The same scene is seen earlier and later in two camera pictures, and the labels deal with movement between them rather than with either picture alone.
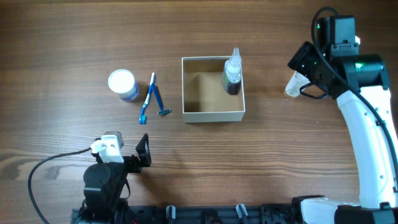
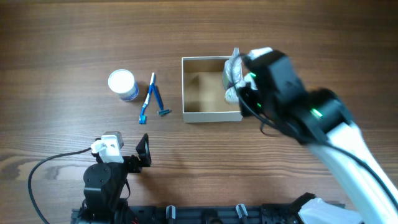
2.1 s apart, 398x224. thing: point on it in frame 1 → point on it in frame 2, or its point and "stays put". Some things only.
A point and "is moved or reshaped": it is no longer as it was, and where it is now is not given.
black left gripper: x=135 y=165 stays put
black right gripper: x=300 y=61 → x=247 y=94
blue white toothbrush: x=142 y=118 stays put
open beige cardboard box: x=204 y=97 stays put
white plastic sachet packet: x=293 y=86 is moved or reshaped
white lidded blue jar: x=122 y=82 stays put
